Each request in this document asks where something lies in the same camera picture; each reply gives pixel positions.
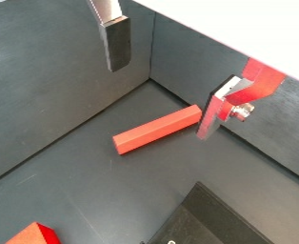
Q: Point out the silver red gripper right finger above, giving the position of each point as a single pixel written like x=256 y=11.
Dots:
x=231 y=100

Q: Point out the red shape sorter block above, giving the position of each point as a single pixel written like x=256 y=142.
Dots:
x=35 y=234

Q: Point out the red hexagon peg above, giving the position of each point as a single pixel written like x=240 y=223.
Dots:
x=163 y=126

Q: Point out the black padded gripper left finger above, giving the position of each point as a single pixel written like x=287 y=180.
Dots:
x=115 y=32

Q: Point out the black curved peg holder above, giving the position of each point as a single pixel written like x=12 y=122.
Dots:
x=204 y=220

